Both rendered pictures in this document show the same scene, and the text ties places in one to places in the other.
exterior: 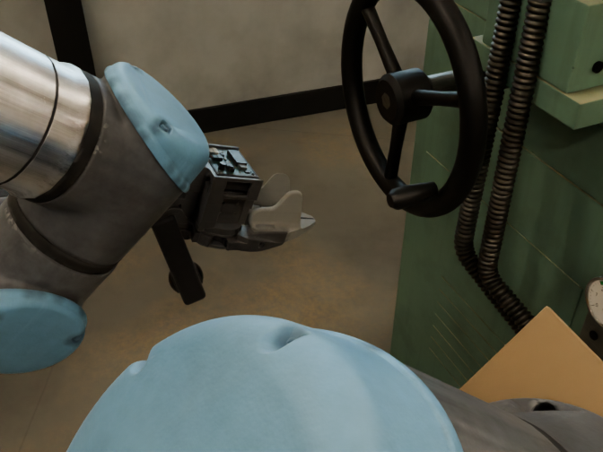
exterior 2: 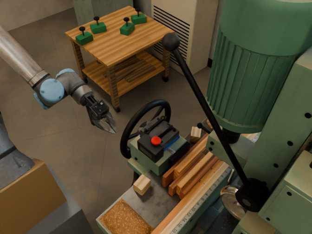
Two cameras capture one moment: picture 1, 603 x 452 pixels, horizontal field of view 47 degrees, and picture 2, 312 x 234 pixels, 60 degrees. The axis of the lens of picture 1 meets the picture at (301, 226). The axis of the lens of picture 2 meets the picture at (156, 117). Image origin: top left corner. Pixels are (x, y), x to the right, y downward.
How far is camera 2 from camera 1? 106 cm
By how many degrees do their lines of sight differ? 49
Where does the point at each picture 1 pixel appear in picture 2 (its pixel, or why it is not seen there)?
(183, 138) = (44, 95)
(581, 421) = (13, 166)
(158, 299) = (187, 131)
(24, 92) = (26, 75)
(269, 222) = (102, 124)
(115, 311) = (177, 124)
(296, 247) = not seen: hidden behind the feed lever
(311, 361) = not seen: outside the picture
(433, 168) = not seen: hidden behind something
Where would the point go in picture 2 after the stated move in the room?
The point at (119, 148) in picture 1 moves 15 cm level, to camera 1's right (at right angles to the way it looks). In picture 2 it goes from (38, 89) to (43, 116)
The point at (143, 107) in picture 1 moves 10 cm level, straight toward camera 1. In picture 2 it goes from (41, 87) to (15, 98)
